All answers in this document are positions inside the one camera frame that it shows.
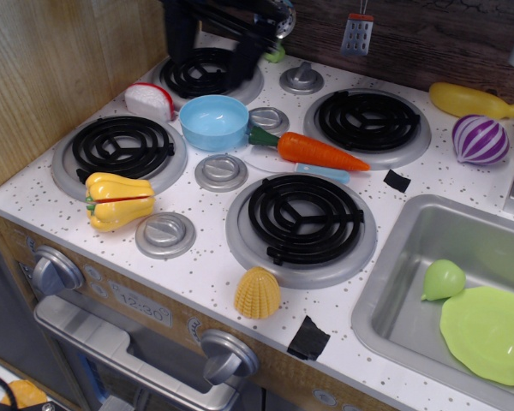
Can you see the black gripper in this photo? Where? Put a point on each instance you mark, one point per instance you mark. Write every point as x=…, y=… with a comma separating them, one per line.
x=254, y=22

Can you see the yellow toy corn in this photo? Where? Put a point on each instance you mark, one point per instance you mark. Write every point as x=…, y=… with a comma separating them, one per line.
x=258, y=294

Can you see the light blue toy bowl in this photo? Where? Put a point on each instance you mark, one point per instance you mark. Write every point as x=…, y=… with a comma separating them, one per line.
x=214, y=123

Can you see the black burner back left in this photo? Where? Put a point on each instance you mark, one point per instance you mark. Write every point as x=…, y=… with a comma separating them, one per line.
x=204, y=73

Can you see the black burner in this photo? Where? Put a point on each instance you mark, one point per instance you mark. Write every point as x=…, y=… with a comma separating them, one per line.
x=129, y=146
x=204, y=73
x=308, y=231
x=380, y=128

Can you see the green toy vegetable back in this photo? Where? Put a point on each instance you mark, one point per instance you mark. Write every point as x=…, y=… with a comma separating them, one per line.
x=276, y=55

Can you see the silver slotted spoon hanging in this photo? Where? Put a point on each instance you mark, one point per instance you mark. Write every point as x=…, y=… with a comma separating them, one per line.
x=287, y=24

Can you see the white red toy slice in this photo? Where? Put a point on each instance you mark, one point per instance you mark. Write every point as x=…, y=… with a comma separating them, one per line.
x=149, y=100

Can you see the silver stove knob back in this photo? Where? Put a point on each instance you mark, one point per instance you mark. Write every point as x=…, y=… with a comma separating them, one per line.
x=301, y=80

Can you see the silver stove knob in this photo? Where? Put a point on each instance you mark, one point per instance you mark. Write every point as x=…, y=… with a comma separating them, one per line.
x=221, y=173
x=270, y=119
x=301, y=80
x=165, y=235

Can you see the silver stove knob centre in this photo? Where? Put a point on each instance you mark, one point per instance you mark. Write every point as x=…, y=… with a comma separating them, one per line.
x=270, y=119

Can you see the black burner front left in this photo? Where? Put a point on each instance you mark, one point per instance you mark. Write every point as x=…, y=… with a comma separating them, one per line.
x=129, y=146

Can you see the silver stove knob middle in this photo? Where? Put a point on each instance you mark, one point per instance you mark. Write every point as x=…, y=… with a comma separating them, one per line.
x=221, y=173

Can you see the orange toy carrot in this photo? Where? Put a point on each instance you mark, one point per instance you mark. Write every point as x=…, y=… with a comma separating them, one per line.
x=299, y=148

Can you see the silver orange toy grater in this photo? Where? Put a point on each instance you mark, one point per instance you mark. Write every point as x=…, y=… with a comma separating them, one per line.
x=357, y=35

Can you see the light blue toy knife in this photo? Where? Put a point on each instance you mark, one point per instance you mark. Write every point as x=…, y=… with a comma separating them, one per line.
x=342, y=176

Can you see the yellow toy bell pepper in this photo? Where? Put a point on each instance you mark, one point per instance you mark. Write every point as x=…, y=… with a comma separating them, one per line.
x=114, y=201

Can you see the black burner back right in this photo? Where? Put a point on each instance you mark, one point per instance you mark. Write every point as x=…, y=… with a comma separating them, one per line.
x=380, y=128

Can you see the silver stove knob front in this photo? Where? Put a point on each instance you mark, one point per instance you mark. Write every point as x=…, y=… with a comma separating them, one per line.
x=165, y=235

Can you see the black burner front right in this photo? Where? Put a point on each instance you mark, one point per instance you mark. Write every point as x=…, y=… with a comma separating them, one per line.
x=308, y=231

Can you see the black tape piece back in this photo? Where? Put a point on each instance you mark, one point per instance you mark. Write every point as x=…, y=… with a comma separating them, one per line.
x=394, y=180

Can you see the black tape piece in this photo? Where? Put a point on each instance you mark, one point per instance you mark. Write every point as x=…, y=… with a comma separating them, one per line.
x=394, y=180
x=309, y=341

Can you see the yellow toy squash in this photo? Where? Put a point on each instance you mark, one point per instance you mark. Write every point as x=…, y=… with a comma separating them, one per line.
x=463, y=101

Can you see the purple white toy onion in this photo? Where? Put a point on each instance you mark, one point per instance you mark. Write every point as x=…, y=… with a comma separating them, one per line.
x=479, y=140

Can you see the silver oven knob left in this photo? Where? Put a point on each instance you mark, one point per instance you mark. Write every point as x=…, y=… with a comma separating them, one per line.
x=54, y=272

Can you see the silver oven knob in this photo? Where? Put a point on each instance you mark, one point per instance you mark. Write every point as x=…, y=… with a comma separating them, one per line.
x=54, y=272
x=226, y=356

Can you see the black tape piece front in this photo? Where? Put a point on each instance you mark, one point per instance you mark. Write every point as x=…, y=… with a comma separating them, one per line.
x=309, y=341

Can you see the silver oven knob right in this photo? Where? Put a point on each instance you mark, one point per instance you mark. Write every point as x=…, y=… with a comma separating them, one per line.
x=226, y=356

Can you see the green toy pear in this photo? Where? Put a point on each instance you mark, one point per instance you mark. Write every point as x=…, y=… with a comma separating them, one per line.
x=443, y=279

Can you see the silver sink basin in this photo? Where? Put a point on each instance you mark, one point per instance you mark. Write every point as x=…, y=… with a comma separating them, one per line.
x=391, y=319

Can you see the light green toy plate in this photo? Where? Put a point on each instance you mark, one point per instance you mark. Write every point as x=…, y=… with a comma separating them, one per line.
x=478, y=328

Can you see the orange toy on floor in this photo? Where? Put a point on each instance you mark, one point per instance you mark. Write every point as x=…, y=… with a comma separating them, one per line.
x=26, y=393

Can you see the silver oven door handle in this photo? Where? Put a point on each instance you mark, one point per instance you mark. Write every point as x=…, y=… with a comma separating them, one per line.
x=120, y=363

